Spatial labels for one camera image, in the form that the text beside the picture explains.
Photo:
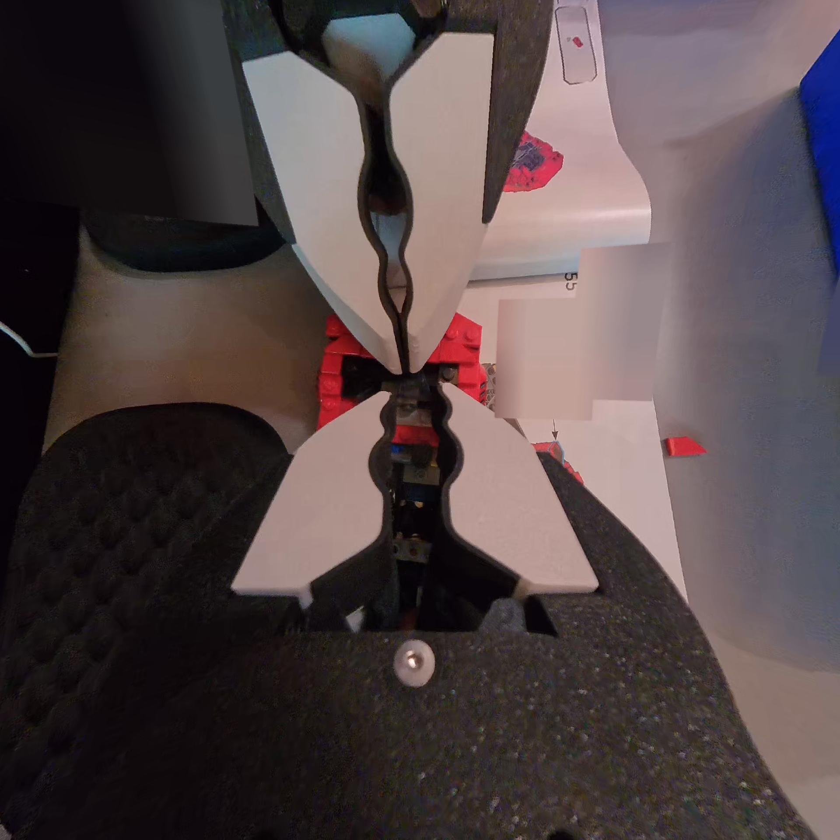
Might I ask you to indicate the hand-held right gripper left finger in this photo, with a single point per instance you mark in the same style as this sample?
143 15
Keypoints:
315 518

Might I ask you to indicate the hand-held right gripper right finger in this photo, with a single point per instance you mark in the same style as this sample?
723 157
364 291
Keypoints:
518 518

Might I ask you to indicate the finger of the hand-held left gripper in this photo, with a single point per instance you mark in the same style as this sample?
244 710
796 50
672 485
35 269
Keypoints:
308 164
446 164

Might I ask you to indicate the red and black lego car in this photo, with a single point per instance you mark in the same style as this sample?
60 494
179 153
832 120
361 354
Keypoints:
341 394

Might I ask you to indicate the small red lego piece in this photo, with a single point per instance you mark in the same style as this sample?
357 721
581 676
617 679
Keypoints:
682 446

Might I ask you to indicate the white instruction booklet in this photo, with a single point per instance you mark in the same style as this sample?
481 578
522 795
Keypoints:
623 492

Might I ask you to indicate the black fabric bag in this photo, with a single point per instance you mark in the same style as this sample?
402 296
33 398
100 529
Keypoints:
184 249

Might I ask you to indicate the blue plastic bin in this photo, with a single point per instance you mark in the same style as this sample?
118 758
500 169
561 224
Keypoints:
823 131

